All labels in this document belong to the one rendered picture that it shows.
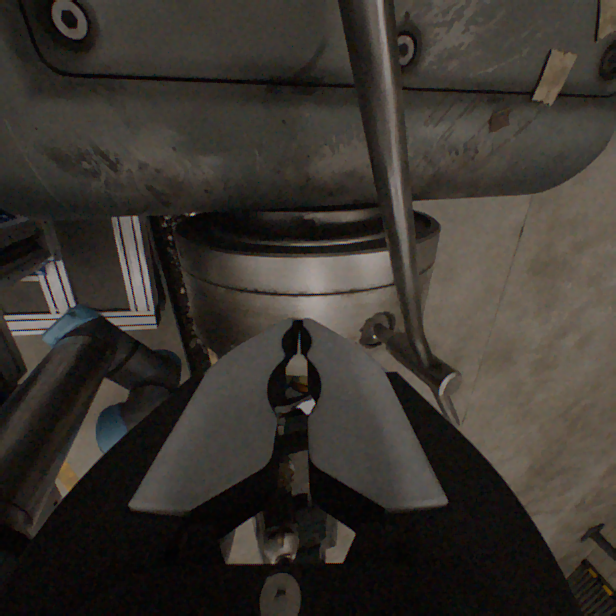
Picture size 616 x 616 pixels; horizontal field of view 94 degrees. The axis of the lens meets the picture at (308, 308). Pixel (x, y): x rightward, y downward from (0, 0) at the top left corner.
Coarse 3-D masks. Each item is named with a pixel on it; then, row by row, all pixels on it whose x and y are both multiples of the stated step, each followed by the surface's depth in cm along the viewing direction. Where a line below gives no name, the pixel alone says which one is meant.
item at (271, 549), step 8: (288, 536) 62; (296, 536) 63; (272, 544) 61; (288, 544) 61; (296, 544) 62; (264, 552) 62; (272, 552) 60; (280, 552) 60; (288, 552) 60; (272, 560) 60
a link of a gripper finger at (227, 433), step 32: (288, 320) 12; (256, 352) 10; (288, 352) 11; (224, 384) 8; (256, 384) 8; (192, 416) 7; (224, 416) 7; (256, 416) 7; (192, 448) 7; (224, 448) 7; (256, 448) 7; (160, 480) 6; (192, 480) 6; (224, 480) 6; (256, 480) 6; (160, 512) 6; (192, 512) 6; (224, 512) 6; (256, 512) 7; (224, 544) 7
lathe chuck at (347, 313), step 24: (432, 264) 30; (192, 288) 29; (216, 288) 26; (384, 288) 25; (192, 312) 33; (216, 312) 28; (240, 312) 26; (264, 312) 25; (288, 312) 25; (312, 312) 25; (336, 312) 25; (360, 312) 25; (384, 312) 27; (216, 336) 30; (240, 336) 27; (360, 336) 27; (384, 360) 30
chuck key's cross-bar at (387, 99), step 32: (352, 0) 6; (384, 0) 6; (352, 32) 7; (384, 32) 7; (352, 64) 7; (384, 64) 7; (384, 96) 8; (384, 128) 8; (384, 160) 9; (384, 192) 10; (384, 224) 11; (416, 256) 13; (416, 288) 14; (416, 320) 17; (416, 352) 20; (448, 416) 26
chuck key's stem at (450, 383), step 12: (384, 336) 26; (396, 336) 24; (396, 348) 24; (408, 348) 23; (408, 360) 22; (420, 372) 21; (432, 372) 21; (444, 372) 20; (456, 372) 20; (432, 384) 21; (444, 384) 20; (456, 384) 20; (444, 396) 20
